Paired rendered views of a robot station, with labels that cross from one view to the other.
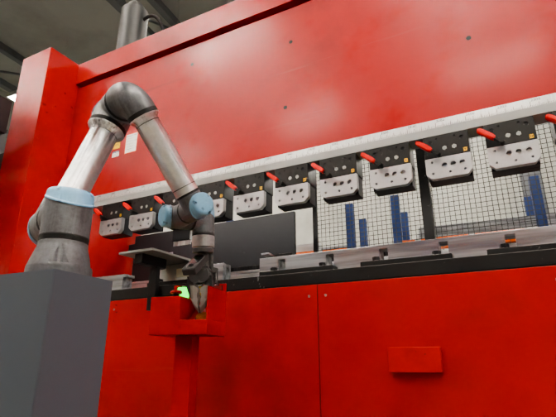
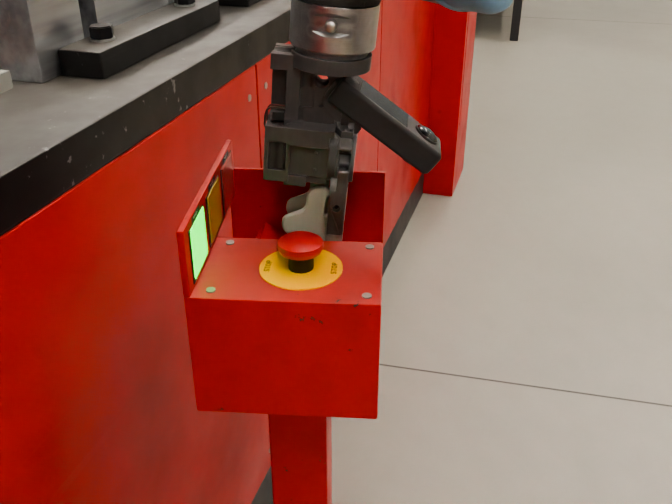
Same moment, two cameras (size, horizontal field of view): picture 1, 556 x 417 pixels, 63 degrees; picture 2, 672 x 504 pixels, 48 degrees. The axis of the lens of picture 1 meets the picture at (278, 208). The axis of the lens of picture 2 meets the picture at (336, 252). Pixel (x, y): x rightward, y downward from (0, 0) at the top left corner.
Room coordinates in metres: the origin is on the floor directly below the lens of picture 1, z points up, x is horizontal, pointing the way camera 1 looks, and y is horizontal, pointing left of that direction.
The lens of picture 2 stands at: (1.62, 0.90, 1.11)
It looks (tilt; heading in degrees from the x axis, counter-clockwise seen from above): 29 degrees down; 260
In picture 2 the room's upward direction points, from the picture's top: straight up
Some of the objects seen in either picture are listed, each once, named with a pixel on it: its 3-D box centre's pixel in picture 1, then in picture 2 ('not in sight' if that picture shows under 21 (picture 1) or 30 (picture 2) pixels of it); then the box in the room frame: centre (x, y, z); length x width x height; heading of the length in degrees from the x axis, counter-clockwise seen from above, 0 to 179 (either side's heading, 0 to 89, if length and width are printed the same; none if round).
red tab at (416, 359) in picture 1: (414, 359); not in sight; (1.39, -0.40, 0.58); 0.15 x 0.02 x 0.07; 63
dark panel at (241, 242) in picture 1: (206, 261); not in sight; (2.57, 0.41, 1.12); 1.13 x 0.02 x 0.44; 63
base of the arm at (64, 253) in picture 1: (61, 257); not in sight; (1.10, 0.54, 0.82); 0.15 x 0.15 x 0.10
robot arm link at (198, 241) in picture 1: (202, 242); (333, 27); (1.50, 0.26, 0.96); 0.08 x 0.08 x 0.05
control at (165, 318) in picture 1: (189, 308); (296, 270); (1.54, 0.30, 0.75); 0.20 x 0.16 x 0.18; 76
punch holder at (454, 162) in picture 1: (448, 159); not in sight; (1.46, -0.60, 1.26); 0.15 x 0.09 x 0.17; 63
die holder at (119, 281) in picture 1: (92, 288); not in sight; (2.26, 0.93, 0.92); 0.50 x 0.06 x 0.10; 63
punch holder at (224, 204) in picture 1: (214, 202); not in sight; (1.92, 0.28, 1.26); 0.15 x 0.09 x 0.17; 63
